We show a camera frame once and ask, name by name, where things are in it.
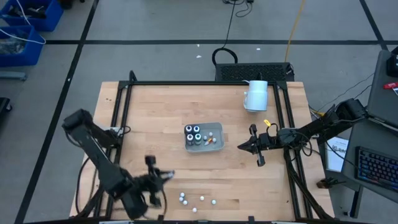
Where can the grey metal mounting plate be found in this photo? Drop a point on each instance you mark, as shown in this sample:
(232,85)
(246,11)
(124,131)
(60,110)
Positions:
(112,129)

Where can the small yellow tag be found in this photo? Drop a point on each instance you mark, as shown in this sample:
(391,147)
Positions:
(266,122)

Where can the white cylindrical spotlight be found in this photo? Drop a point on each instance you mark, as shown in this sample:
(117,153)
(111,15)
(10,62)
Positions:
(256,96)

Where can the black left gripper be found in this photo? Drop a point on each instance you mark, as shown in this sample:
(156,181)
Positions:
(149,185)

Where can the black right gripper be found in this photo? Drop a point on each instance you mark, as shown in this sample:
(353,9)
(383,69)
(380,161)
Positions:
(265,141)

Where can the large blue-tipped colouring bottle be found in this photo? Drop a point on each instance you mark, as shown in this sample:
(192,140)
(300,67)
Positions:
(196,129)

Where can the blue storage crate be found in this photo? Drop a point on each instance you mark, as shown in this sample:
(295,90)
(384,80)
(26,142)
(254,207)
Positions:
(51,21)
(31,56)

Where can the grey metal floor bar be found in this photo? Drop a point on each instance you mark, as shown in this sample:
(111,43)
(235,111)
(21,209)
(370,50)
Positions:
(12,76)

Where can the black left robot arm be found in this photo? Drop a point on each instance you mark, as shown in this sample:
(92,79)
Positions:
(102,161)

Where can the grey plastic bin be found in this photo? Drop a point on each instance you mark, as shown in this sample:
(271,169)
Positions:
(219,146)

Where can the backlit black keyboard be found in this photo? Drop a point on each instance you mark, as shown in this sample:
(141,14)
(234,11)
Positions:
(376,168)

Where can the small dark floor clamp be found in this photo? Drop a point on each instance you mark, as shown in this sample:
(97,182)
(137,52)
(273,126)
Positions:
(325,183)

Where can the black desktop device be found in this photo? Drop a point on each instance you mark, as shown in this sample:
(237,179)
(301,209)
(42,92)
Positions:
(393,62)

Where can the dark grey side table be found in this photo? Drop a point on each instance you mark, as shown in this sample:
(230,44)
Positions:
(381,93)

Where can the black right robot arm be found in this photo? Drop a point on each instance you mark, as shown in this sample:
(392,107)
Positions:
(320,124)

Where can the grey desk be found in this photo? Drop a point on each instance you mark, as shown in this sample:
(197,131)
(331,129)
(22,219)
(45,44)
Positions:
(367,133)

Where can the large purple-tipped colouring bottle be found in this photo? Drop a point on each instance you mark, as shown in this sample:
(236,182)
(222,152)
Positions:
(190,137)

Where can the white printed paper sheet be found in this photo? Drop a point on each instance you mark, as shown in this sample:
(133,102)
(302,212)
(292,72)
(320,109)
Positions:
(337,152)

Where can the black frame bracket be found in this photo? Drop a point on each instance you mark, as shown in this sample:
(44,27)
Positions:
(160,217)
(251,219)

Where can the large black-tipped colouring bottle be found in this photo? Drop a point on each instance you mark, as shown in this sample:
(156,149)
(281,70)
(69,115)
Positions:
(188,129)

